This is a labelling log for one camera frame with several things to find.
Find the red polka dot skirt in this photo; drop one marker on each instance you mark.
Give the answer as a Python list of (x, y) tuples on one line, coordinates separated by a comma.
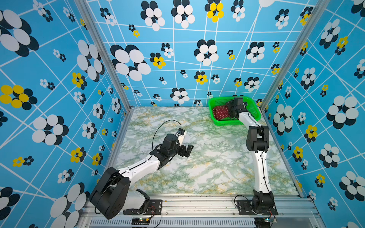
[(221, 113)]

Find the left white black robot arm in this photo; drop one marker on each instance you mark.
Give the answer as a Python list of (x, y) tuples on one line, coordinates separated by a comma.
[(111, 194)]

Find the green circuit board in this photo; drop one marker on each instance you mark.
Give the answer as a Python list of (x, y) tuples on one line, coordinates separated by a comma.
[(140, 221), (265, 222)]

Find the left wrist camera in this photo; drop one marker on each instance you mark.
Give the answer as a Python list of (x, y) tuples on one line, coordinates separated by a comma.
[(180, 135)]

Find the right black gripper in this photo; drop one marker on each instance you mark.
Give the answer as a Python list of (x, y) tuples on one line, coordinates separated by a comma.
[(229, 105)]

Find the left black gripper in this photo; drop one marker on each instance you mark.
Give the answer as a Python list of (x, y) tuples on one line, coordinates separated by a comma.
[(183, 152)]

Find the right green circuit board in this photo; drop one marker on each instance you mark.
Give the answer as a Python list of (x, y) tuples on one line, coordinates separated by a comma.
[(265, 222)]

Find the left aluminium corner post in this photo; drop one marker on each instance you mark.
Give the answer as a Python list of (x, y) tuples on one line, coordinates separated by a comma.
[(94, 33)]

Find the right aluminium corner post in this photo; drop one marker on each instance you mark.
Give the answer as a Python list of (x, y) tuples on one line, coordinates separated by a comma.
[(319, 9)]

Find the aluminium corner post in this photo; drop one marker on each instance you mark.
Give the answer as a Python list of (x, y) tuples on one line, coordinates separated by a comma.
[(319, 9), (94, 33)]

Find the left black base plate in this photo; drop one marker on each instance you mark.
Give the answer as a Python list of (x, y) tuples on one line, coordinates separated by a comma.
[(151, 207)]

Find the green plastic basket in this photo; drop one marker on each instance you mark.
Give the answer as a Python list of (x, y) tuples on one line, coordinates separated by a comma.
[(253, 110)]

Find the aluminium front rail frame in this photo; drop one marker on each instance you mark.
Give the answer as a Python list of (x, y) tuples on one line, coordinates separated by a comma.
[(210, 211)]

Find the left green circuit board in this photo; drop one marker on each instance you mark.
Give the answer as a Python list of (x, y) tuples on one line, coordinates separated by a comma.
[(140, 221)]

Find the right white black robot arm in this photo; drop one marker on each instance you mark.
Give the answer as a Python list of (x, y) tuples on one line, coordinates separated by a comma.
[(258, 143)]

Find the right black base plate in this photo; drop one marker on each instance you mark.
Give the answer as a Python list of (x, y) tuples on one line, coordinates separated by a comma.
[(246, 207)]

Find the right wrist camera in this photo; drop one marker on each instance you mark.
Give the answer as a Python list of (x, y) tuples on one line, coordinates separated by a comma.
[(238, 103)]

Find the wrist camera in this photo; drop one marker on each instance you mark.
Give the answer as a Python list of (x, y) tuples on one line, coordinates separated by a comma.
[(238, 103), (180, 135)]

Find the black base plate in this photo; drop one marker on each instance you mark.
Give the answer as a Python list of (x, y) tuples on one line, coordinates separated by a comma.
[(246, 207), (151, 207)]

